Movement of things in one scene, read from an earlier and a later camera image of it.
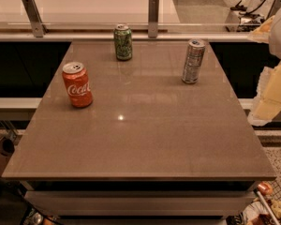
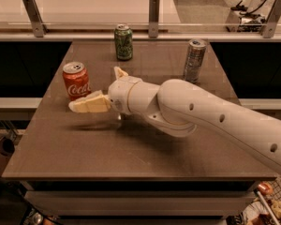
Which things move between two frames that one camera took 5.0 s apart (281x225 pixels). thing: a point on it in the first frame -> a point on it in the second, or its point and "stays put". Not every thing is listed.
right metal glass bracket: [277, 3] stays put
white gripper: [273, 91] -> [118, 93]
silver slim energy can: [193, 61] stays put
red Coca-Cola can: [78, 83] stays put
